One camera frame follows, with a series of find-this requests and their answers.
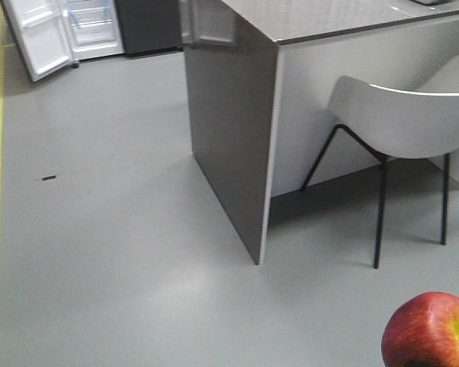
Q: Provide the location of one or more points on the red yellow apple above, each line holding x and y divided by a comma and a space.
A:
424, 331

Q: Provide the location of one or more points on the white fridge door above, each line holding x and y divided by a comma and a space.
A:
39, 32

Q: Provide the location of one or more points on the grey kitchen island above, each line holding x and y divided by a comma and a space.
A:
260, 75

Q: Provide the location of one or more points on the white shell chair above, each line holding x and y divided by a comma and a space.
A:
394, 123

